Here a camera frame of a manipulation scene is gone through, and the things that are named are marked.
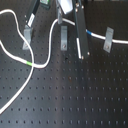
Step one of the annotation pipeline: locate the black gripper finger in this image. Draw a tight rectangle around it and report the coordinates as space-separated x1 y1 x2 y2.
25 0 40 27

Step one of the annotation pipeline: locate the metal cable clip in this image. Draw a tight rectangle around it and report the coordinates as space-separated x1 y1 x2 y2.
61 26 68 51
103 27 114 53
22 26 33 50

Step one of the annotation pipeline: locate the middle metal cable clip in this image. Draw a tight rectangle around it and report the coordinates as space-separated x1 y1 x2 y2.
61 26 68 51

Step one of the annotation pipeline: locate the left metal cable clip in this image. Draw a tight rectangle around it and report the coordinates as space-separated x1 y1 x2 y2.
22 26 33 50

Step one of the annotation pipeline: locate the right metal cable clip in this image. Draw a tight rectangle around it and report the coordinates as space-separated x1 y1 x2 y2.
103 27 114 53

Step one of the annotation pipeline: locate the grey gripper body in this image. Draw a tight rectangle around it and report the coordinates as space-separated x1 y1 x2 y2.
58 0 73 14

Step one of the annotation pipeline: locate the white cable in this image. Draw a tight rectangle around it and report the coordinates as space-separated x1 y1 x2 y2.
0 9 128 115

